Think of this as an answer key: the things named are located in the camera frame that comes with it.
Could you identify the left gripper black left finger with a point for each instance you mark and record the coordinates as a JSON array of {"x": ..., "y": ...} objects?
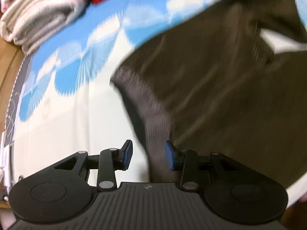
[{"x": 123, "y": 156}]

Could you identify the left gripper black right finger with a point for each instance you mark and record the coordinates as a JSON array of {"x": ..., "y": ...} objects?
[{"x": 173, "y": 157}]

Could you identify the dark brown corduroy pants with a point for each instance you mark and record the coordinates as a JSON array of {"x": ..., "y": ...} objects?
[{"x": 212, "y": 84}]

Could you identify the blue white patterned bedsheet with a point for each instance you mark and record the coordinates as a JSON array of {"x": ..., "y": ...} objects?
[{"x": 68, "y": 102}]

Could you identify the grey patterned mattress edge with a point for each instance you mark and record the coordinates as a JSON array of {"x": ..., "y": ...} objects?
[{"x": 7, "y": 142}]

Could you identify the white folded blanket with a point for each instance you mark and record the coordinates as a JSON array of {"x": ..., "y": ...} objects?
[{"x": 29, "y": 23}]

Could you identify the wooden bed frame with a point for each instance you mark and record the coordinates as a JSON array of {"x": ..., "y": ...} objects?
[{"x": 11, "y": 59}]

